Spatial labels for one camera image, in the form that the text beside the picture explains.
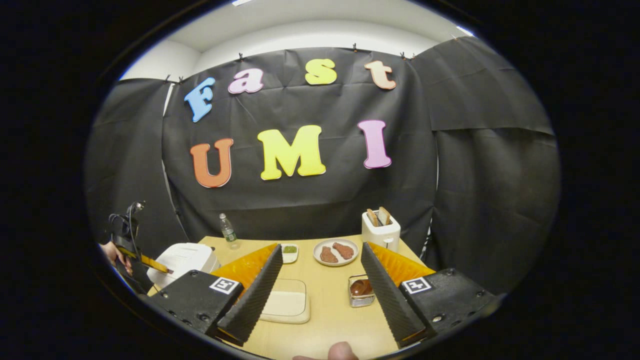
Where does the black backdrop cloth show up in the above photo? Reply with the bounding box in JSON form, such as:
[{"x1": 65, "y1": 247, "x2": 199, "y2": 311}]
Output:
[{"x1": 85, "y1": 36, "x2": 561, "y2": 296}]

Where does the white toaster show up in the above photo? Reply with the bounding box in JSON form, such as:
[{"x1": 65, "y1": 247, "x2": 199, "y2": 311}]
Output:
[{"x1": 361, "y1": 210, "x2": 401, "y2": 252}]

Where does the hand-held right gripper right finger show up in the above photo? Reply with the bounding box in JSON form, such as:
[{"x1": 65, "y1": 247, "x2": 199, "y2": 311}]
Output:
[{"x1": 360, "y1": 241, "x2": 501, "y2": 348}]

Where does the white rice cooker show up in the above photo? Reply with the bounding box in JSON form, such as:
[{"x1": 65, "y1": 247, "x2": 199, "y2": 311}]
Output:
[{"x1": 147, "y1": 243, "x2": 221, "y2": 290}]

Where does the clear plastic water bottle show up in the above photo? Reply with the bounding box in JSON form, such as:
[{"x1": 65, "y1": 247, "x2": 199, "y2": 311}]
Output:
[{"x1": 218, "y1": 213, "x2": 240, "y2": 250}]

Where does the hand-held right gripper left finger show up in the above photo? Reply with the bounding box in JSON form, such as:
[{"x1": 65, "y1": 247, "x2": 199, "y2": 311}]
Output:
[{"x1": 150, "y1": 243, "x2": 284, "y2": 347}]

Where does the clear box of rice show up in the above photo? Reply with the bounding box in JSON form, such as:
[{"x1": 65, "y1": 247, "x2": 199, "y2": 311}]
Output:
[{"x1": 260, "y1": 278, "x2": 311, "y2": 324}]

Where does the round white plate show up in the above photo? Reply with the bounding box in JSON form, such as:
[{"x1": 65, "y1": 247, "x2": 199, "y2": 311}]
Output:
[{"x1": 313, "y1": 238, "x2": 359, "y2": 267}]

